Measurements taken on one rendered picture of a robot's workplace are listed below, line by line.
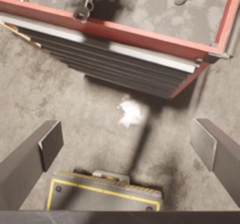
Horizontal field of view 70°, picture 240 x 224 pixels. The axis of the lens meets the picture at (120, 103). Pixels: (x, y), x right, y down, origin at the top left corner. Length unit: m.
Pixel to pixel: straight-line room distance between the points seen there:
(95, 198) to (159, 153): 0.55
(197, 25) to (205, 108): 0.97
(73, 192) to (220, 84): 1.26
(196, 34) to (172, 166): 1.06
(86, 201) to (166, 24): 1.01
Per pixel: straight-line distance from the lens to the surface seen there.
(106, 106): 1.39
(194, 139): 0.17
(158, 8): 0.54
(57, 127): 0.16
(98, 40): 0.56
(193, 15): 0.54
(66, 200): 1.22
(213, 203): 1.53
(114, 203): 1.14
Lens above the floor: 1.35
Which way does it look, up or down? 80 degrees down
